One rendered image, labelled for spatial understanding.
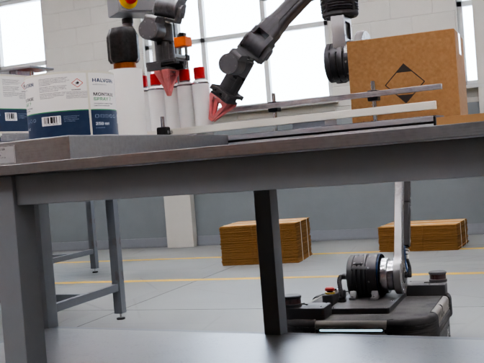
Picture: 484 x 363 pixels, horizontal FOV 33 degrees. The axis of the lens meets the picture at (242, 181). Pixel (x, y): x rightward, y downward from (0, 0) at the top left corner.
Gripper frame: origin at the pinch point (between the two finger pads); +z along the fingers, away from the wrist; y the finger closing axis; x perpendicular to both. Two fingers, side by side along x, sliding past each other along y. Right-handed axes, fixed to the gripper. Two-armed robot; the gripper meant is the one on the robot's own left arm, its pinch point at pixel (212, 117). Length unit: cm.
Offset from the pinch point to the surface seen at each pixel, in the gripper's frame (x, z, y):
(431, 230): -1, 82, -438
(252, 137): 15.5, -2.9, 4.0
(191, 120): -5.4, 4.2, 0.7
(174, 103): -13.2, 3.0, 0.2
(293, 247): -73, 144, -382
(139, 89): -9.1, -1.7, 27.4
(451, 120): 61, -36, 12
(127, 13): -44.4, -10.6, -3.1
